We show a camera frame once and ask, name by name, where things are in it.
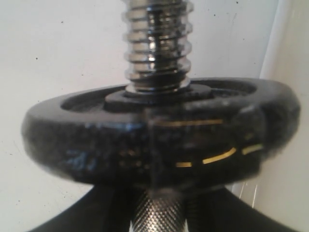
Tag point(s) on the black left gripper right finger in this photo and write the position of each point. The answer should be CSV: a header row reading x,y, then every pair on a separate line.
x,y
215,211

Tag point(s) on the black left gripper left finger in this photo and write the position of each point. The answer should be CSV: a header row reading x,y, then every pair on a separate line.
x,y
102,210

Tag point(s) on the black right weight plate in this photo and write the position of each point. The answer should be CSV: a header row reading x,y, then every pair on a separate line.
x,y
218,131

